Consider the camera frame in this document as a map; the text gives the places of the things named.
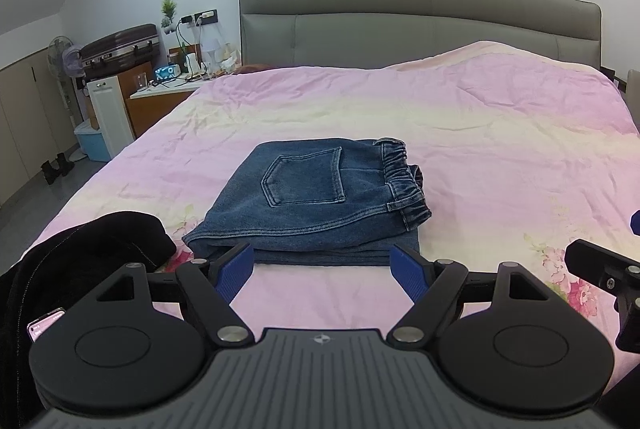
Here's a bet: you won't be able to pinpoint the black garment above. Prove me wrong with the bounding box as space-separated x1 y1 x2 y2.
0 212 178 429

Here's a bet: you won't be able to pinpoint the beige wardrobe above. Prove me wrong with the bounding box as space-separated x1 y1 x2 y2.
0 46 81 210

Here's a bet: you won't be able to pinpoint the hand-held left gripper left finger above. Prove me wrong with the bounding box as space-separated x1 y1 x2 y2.
95 241 256 345

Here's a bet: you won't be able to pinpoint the grey chair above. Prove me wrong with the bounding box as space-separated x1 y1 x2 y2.
625 69 640 133

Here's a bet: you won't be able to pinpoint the white table lamp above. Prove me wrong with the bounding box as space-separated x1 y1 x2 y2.
200 38 224 75

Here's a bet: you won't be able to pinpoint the wooden nightstand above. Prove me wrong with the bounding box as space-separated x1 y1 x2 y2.
124 62 211 141

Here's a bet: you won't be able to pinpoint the blue plastic bin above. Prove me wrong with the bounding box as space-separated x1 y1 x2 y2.
74 119 112 163

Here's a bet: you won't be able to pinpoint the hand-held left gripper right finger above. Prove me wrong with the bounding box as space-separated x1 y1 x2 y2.
387 243 551 345

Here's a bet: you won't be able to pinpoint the white slatted cabinet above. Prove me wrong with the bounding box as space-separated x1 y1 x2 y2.
86 75 135 160

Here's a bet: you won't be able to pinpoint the blue denim pants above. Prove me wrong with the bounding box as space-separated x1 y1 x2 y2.
181 138 432 267

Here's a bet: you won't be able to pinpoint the standing electric fan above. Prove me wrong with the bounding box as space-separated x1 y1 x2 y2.
47 36 85 160

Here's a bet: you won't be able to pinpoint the dark brown suitcase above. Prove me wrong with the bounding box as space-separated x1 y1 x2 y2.
80 24 162 80

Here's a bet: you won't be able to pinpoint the pink floral bedsheet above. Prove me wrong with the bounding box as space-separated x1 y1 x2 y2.
20 40 640 390

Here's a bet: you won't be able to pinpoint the grey padded headboard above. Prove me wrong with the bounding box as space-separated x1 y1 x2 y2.
237 0 602 71

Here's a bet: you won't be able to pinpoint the small green potted plant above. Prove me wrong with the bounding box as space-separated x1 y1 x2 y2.
160 0 179 34

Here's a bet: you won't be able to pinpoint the black wall power outlet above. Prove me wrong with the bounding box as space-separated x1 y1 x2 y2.
179 9 219 28

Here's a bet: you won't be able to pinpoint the pink smartphone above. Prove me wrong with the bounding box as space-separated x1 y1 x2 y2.
27 307 66 343

